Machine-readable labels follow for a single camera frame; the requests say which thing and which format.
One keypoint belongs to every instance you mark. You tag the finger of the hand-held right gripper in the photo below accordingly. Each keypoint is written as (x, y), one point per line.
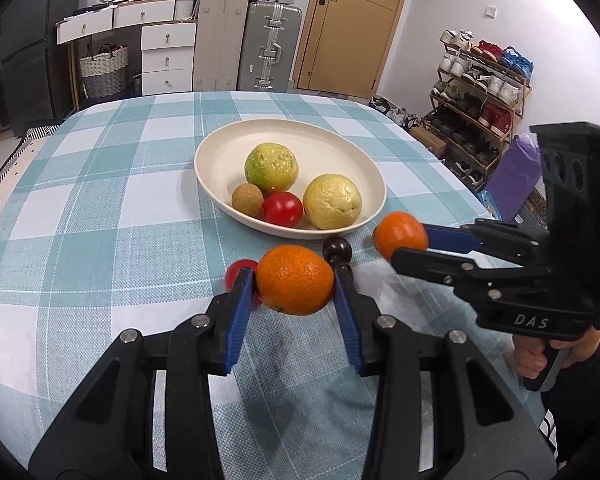
(430, 264)
(450, 240)

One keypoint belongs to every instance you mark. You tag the black white striped mat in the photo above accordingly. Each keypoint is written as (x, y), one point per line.
(37, 132)

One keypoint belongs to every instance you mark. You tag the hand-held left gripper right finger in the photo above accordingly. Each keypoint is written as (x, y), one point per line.
(349, 320)

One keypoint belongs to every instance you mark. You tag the small mandarin orange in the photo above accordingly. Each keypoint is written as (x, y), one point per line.
(295, 280)

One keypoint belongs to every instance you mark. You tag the pile of shoes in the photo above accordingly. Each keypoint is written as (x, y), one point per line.
(395, 112)

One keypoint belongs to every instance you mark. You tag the brown longan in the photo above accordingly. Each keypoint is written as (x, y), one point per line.
(247, 201)

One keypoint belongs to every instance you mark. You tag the beige suitcase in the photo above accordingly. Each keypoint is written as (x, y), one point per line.
(220, 45)

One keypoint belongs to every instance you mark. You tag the person's right hand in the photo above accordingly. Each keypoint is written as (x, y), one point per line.
(525, 360)

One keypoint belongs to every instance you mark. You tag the cream plate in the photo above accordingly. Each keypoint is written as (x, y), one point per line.
(220, 160)

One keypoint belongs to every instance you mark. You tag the large yellow guava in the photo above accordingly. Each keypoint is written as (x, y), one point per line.
(332, 202)

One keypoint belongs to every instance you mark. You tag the wicker basket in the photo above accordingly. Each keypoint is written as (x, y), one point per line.
(104, 72)

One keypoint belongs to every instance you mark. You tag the brown cardboard box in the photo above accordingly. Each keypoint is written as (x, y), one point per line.
(429, 141)

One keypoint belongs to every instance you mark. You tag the wooden shoe rack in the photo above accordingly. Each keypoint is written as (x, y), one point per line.
(522, 91)

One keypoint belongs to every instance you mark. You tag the wall light switch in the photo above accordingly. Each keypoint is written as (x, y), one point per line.
(491, 10)

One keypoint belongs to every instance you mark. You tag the large mandarin orange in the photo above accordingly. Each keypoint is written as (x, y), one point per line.
(399, 232)

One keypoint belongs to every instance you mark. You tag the silver suitcase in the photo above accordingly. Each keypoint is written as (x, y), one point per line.
(270, 47)

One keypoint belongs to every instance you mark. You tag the teal checked tablecloth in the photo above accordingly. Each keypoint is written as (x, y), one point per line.
(105, 235)

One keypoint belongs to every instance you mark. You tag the red cherry tomato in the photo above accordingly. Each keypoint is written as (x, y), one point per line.
(235, 272)
(283, 210)

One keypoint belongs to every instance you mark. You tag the shoe rack with shoes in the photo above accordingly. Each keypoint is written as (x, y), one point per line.
(480, 110)

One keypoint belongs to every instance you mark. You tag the white dresser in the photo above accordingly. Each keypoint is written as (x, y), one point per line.
(165, 55)

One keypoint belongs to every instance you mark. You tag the wooden door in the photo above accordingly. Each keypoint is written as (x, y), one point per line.
(355, 30)

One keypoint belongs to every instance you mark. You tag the purple bag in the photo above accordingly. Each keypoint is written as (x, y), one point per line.
(515, 175)

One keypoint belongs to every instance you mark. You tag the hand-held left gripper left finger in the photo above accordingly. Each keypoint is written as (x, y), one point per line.
(240, 320)

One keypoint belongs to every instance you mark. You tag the dark refrigerator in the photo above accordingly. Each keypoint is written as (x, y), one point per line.
(25, 50)

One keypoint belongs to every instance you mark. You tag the greenish guava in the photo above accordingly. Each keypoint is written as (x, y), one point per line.
(271, 167)

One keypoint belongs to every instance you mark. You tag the dark plum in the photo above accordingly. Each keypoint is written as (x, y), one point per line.
(337, 250)

